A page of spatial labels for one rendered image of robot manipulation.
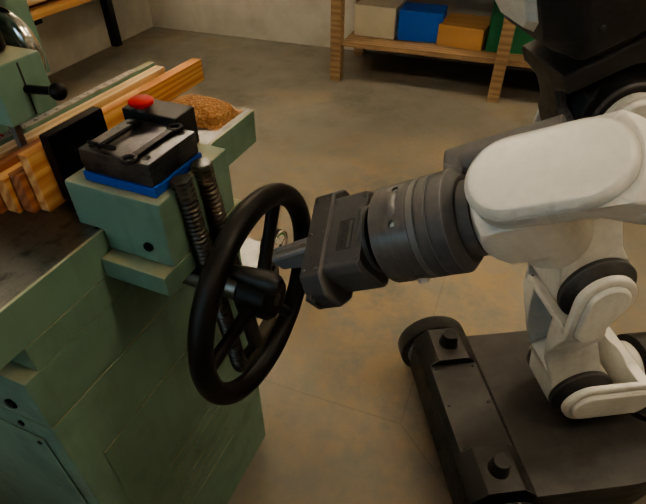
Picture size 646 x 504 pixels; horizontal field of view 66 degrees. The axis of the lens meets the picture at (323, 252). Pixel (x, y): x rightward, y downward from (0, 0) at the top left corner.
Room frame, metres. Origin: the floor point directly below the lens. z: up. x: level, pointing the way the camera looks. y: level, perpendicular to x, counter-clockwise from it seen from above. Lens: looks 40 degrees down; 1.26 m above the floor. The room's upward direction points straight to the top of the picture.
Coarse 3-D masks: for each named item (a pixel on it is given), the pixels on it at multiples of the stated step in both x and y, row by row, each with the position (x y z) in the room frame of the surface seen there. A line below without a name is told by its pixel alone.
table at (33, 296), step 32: (224, 128) 0.75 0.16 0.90; (0, 224) 0.49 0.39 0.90; (32, 224) 0.49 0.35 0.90; (64, 224) 0.49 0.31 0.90; (0, 256) 0.43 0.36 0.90; (32, 256) 0.43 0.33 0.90; (64, 256) 0.43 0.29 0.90; (96, 256) 0.46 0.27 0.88; (128, 256) 0.46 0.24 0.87; (192, 256) 0.47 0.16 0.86; (0, 288) 0.38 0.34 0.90; (32, 288) 0.38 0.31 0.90; (64, 288) 0.41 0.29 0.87; (160, 288) 0.43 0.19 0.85; (0, 320) 0.34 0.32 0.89; (32, 320) 0.36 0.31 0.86; (0, 352) 0.33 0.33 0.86
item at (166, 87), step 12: (192, 60) 0.95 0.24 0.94; (168, 72) 0.89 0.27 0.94; (180, 72) 0.89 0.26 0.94; (192, 72) 0.93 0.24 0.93; (144, 84) 0.83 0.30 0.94; (156, 84) 0.83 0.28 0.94; (168, 84) 0.86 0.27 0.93; (180, 84) 0.89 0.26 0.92; (192, 84) 0.92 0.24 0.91; (156, 96) 0.83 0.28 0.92; (168, 96) 0.85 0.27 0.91
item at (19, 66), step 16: (16, 48) 0.61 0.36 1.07; (0, 64) 0.56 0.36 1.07; (16, 64) 0.57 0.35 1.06; (32, 64) 0.59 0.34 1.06; (0, 80) 0.55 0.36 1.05; (16, 80) 0.57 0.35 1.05; (32, 80) 0.58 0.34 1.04; (48, 80) 0.60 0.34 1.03; (0, 96) 0.54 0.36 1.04; (16, 96) 0.56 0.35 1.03; (32, 96) 0.58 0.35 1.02; (48, 96) 0.60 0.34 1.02; (0, 112) 0.55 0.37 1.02; (16, 112) 0.55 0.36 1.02; (32, 112) 0.57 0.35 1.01
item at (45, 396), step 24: (144, 288) 0.51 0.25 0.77; (120, 312) 0.46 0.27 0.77; (144, 312) 0.50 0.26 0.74; (96, 336) 0.42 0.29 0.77; (120, 336) 0.45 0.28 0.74; (72, 360) 0.38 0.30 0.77; (96, 360) 0.41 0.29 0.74; (0, 384) 0.35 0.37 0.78; (24, 384) 0.33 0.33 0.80; (48, 384) 0.35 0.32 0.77; (72, 384) 0.37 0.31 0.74; (24, 408) 0.34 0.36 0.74; (48, 408) 0.34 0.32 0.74
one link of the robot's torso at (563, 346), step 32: (544, 288) 0.75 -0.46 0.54; (608, 288) 0.63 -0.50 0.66; (544, 320) 0.76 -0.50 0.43; (576, 320) 0.62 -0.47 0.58; (608, 320) 0.62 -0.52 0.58; (544, 352) 0.67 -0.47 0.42; (576, 352) 0.67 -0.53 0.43; (544, 384) 0.69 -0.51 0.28; (576, 384) 0.66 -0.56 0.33; (608, 384) 0.67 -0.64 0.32
